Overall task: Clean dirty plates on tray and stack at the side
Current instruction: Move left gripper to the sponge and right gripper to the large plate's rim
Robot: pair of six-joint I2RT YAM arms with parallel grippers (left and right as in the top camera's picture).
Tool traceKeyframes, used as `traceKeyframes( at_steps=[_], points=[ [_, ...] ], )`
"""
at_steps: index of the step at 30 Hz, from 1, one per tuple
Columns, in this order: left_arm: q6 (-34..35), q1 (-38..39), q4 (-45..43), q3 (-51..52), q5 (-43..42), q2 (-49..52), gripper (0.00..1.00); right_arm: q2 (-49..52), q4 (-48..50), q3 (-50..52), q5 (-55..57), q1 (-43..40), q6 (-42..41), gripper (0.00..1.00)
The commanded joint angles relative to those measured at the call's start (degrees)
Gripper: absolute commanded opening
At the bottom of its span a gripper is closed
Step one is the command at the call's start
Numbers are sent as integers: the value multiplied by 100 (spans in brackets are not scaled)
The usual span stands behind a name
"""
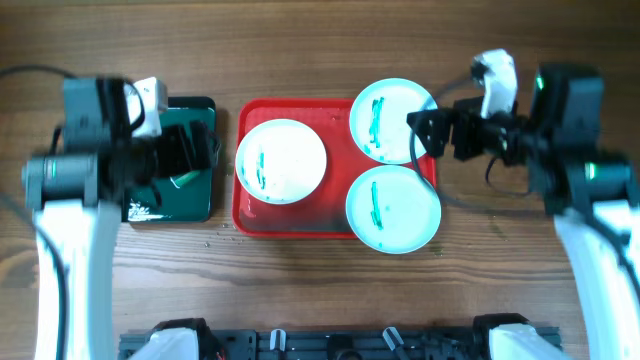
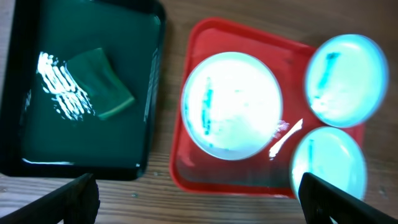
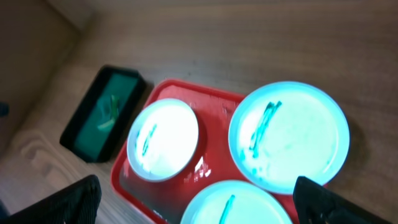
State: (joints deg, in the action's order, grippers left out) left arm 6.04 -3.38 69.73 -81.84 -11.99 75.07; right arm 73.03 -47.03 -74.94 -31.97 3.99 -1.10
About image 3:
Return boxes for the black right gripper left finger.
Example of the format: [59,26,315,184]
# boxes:
[1,175,102,224]

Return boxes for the large white plate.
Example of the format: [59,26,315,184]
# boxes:
[228,82,350,195]

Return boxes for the small white plate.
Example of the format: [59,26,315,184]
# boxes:
[127,98,199,182]

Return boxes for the black tub with green water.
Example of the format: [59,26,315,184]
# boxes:
[60,65,146,163]

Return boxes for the green yellow scrub sponge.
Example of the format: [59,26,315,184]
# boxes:
[96,95,119,132]

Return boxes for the red plastic tray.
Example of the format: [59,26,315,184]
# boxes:
[111,80,298,223]

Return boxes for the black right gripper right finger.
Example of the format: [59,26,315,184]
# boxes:
[293,176,390,224]

